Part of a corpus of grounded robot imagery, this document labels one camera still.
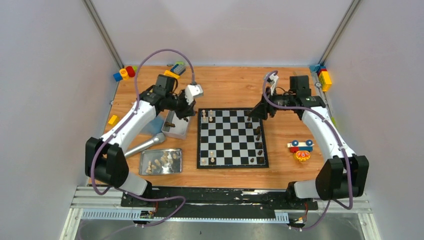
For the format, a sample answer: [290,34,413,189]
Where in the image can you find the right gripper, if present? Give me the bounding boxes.
[247,87,295,120]

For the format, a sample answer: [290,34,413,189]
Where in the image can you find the tin box with dark pieces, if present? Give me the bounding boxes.
[161,111,191,140]

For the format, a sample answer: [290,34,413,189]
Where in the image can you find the black silver chess board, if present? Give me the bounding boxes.
[196,107,269,169]

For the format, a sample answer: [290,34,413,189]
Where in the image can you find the tin lid with light pieces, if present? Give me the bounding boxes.
[138,148,183,176]

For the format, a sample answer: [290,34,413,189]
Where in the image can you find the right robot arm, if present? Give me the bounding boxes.
[249,70,369,209]

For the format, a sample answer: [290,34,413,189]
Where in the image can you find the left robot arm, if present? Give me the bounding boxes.
[84,74,204,207]

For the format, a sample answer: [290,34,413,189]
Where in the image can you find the yellow toy saw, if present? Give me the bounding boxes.
[163,70,180,80]

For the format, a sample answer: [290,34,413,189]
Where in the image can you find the blue plastic bag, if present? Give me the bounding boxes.
[144,115,165,135]

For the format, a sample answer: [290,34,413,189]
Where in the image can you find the blue green toy block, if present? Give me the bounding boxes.
[170,61,186,76]

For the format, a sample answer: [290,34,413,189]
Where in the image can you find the silver microphone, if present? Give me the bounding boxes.
[124,132,167,158]

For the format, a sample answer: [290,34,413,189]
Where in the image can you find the green wooden cube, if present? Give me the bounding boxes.
[296,77,303,85]

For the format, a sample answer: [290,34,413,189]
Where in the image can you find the colourful toy car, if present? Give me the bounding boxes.
[287,139,315,162]

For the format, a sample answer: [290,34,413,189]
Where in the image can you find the colourful toy blocks left corner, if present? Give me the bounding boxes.
[112,65,138,82]

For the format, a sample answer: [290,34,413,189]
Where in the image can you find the colourful toy blocks corner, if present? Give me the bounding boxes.
[309,64,333,92]
[112,65,138,82]

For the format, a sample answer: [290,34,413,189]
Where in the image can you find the small yellow block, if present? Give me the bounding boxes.
[107,115,120,127]

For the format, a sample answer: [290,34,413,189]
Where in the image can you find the colourful toy blocks right corner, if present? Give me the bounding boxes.
[309,64,333,92]

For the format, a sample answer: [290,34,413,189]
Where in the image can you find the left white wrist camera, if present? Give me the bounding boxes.
[184,84,204,105]

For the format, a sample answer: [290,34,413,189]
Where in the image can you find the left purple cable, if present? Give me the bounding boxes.
[90,48,196,229]

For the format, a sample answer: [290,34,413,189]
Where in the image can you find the purple cable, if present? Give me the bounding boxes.
[262,70,355,232]
[90,48,196,229]

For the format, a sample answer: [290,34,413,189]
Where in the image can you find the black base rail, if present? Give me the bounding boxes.
[120,186,318,220]

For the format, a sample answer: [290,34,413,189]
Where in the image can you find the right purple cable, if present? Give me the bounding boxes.
[262,70,355,232]

